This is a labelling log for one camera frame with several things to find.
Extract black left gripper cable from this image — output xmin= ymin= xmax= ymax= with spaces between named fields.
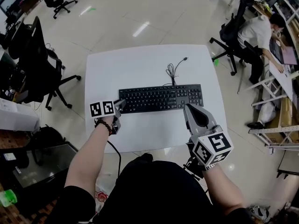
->
xmin=107 ymin=140 xmax=122 ymax=175

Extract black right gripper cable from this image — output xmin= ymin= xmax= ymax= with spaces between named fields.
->
xmin=183 ymin=156 xmax=206 ymax=181

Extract dark bead bracelet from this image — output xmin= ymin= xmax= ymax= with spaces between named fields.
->
xmin=94 ymin=119 xmax=113 ymax=136

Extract black keyboard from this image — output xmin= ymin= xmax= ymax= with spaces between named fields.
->
xmin=118 ymin=84 xmax=204 ymax=114

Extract white board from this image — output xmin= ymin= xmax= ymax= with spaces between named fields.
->
xmin=268 ymin=61 xmax=294 ymax=102

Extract white box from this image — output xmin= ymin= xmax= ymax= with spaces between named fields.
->
xmin=0 ymin=98 xmax=41 ymax=133

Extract red and white plastic bag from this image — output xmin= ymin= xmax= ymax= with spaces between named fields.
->
xmin=94 ymin=175 xmax=110 ymax=210

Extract green plastic bottle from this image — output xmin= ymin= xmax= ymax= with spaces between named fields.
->
xmin=0 ymin=189 xmax=18 ymax=208

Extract black shoe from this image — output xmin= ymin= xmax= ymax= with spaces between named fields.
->
xmin=247 ymin=121 xmax=265 ymax=130

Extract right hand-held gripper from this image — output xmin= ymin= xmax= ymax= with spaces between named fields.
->
xmin=183 ymin=103 xmax=235 ymax=167

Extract dark glass side table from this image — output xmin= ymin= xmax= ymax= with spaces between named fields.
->
xmin=0 ymin=140 xmax=78 ymax=189

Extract black keyboard cable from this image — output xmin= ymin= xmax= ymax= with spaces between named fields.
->
xmin=162 ymin=56 xmax=189 ymax=87

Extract brown cardboard box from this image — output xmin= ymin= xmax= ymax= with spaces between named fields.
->
xmin=279 ymin=96 xmax=299 ymax=128

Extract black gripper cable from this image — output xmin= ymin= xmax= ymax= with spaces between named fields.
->
xmin=107 ymin=140 xmax=122 ymax=175
xmin=183 ymin=156 xmax=206 ymax=181

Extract person's black clothing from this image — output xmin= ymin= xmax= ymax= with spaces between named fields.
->
xmin=46 ymin=153 xmax=254 ymax=224

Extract black bag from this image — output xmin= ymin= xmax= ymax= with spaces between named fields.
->
xmin=29 ymin=124 xmax=64 ymax=150

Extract dark flat screen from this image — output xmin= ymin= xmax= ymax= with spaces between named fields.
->
xmin=269 ymin=38 xmax=299 ymax=65

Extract perforated metal rack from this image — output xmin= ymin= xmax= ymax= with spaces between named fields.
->
xmin=248 ymin=124 xmax=299 ymax=149

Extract black and white shoes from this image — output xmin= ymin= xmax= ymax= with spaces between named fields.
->
xmin=249 ymin=205 xmax=271 ymax=223

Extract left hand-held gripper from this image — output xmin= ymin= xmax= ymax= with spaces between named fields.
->
xmin=90 ymin=99 xmax=128 ymax=135

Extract person's right forearm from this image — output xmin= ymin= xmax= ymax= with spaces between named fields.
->
xmin=202 ymin=164 xmax=246 ymax=216

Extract person's left forearm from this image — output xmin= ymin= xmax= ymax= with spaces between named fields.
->
xmin=64 ymin=115 xmax=115 ymax=196

